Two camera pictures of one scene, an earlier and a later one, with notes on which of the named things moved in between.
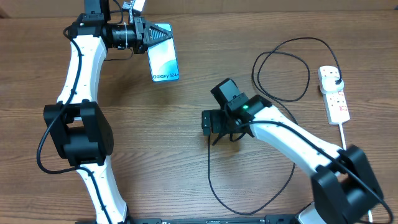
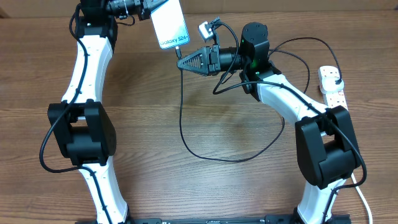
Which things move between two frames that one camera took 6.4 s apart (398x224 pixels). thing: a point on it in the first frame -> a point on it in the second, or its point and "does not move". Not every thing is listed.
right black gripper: [217, 116] -> [213, 54]
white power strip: [335, 102] does not move
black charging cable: [266, 53] -> [270, 51]
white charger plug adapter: [329, 85] does not move
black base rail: [257, 219] does not move
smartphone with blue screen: [163, 59] -> [170, 25]
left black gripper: [143, 42] -> [144, 13]
